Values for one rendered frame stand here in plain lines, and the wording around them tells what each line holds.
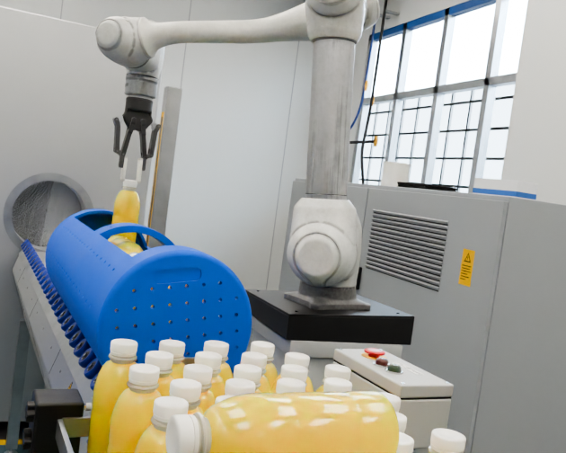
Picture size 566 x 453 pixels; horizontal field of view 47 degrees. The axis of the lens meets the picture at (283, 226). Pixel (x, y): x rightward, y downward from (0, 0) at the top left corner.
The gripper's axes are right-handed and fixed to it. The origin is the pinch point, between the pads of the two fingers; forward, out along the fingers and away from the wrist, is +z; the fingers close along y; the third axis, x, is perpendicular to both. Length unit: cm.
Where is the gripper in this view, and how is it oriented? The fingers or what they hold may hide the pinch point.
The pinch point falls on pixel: (131, 170)
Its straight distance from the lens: 191.0
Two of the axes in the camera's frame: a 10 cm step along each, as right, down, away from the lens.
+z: -1.3, 9.9, 0.5
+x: 4.3, 1.1, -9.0
